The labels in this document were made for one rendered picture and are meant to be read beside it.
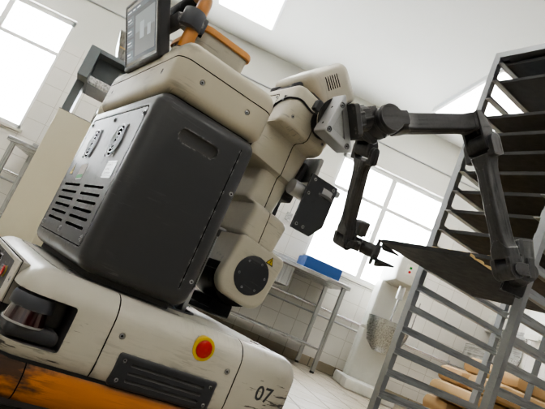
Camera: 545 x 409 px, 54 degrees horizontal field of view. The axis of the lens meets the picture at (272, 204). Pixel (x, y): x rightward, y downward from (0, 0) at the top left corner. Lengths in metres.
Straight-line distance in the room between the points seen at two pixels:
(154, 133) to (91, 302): 0.34
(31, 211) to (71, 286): 1.60
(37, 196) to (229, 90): 1.60
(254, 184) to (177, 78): 0.43
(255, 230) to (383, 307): 4.28
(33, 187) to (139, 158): 1.58
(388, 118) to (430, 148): 5.11
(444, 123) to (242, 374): 0.90
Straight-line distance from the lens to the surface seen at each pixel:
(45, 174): 2.63
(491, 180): 1.69
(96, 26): 6.27
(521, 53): 2.62
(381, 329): 5.20
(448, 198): 2.38
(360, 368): 5.58
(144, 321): 1.09
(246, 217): 1.39
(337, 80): 1.56
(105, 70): 2.81
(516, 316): 2.01
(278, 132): 1.45
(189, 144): 1.13
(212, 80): 1.16
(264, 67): 6.17
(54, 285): 1.03
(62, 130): 2.66
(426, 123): 1.57
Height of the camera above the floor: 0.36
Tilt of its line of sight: 11 degrees up
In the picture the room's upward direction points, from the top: 23 degrees clockwise
